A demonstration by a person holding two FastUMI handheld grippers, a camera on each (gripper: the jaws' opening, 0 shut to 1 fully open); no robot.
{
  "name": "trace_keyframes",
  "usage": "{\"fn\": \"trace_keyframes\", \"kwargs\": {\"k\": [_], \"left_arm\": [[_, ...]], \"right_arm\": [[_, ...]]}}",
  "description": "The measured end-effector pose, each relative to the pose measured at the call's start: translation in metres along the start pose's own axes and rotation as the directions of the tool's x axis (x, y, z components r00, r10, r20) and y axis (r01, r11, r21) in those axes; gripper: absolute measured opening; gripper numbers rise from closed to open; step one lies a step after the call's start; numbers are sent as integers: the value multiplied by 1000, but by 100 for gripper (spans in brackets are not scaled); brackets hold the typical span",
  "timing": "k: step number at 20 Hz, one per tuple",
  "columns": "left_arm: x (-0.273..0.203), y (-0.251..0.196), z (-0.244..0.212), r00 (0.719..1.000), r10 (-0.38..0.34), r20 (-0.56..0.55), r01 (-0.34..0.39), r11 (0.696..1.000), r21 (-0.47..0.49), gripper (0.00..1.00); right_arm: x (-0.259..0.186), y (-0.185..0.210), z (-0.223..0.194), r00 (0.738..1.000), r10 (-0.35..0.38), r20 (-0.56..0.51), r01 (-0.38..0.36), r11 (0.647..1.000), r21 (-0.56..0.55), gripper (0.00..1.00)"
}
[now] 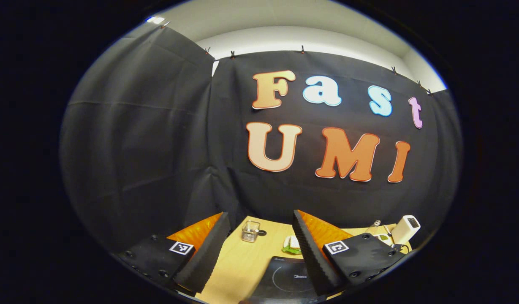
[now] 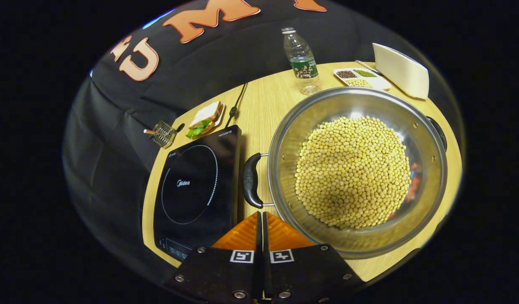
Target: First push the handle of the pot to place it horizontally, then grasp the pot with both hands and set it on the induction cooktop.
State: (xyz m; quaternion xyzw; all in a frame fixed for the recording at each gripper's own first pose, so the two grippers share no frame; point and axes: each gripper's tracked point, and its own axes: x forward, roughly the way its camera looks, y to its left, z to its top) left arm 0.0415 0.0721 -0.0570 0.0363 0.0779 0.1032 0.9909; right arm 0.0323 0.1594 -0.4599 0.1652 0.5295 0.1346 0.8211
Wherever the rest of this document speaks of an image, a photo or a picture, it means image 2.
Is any sandwich with lettuce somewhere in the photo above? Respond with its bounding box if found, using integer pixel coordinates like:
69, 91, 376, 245
185, 100, 224, 140

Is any black induction cooktop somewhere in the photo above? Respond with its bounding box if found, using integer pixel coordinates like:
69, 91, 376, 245
153, 125, 243, 262

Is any black power cable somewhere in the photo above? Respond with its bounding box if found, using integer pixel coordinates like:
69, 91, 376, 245
224, 82, 248, 129

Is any steel pot with black handles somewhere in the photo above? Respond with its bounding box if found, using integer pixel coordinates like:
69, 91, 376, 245
242, 87, 449, 260

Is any small wire basket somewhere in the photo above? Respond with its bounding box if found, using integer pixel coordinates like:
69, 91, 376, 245
143, 120, 177, 149

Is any white toaster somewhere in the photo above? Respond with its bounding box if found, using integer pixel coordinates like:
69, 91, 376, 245
372, 43, 430, 100

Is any black backdrop cloth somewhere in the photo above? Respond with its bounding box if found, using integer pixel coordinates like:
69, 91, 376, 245
63, 0, 465, 288

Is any clear plastic water bottle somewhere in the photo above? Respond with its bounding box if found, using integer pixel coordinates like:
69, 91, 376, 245
281, 27, 322, 96

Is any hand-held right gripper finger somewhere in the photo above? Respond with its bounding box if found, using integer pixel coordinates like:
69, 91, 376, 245
263, 211, 365, 302
164, 211, 264, 302

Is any divided white bean dish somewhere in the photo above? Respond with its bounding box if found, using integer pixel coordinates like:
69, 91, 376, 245
333, 68, 392, 90

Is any pile of soybeans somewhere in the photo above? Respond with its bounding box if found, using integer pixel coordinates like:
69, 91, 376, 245
294, 116, 412, 230

